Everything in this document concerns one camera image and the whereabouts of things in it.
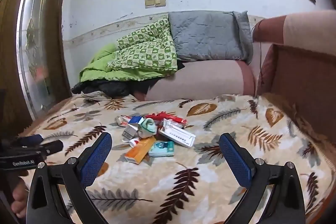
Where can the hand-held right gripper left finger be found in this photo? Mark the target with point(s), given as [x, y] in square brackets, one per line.
[95, 158]

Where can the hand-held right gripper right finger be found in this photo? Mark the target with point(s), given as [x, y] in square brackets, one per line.
[235, 158]

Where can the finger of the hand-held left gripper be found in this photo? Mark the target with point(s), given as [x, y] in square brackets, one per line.
[53, 146]
[34, 138]

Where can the white tube red label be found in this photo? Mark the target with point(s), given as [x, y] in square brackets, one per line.
[123, 121]

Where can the red torn carton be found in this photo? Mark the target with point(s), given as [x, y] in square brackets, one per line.
[168, 117]

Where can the person's left hand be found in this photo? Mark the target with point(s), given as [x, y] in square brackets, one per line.
[18, 195]

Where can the leaf print blanket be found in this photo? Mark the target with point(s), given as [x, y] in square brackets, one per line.
[210, 187]

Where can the small white red tube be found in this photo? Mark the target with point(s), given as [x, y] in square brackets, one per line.
[134, 142]

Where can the small grey box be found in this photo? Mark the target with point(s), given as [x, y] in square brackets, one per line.
[130, 132]

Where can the orange box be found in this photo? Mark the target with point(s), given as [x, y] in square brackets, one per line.
[139, 150]

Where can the blue white box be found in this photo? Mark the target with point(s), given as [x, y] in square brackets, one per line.
[135, 119]

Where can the green white crumpled wrapper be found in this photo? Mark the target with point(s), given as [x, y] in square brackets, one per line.
[148, 128]

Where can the long white box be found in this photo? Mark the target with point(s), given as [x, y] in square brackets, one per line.
[178, 136]

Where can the teal box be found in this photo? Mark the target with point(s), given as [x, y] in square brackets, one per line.
[161, 149]

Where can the black jacket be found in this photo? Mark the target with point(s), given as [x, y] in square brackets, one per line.
[113, 87]

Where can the pink sofa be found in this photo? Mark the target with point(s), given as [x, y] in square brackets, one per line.
[204, 79]

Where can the wooden door with glass panel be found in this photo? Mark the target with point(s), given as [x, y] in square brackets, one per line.
[10, 29]

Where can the green checkered quilt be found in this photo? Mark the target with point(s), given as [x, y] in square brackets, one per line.
[141, 50]

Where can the grey quilted pillow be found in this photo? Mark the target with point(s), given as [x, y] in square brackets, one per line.
[207, 35]

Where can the beige light switch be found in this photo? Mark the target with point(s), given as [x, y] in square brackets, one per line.
[155, 2]

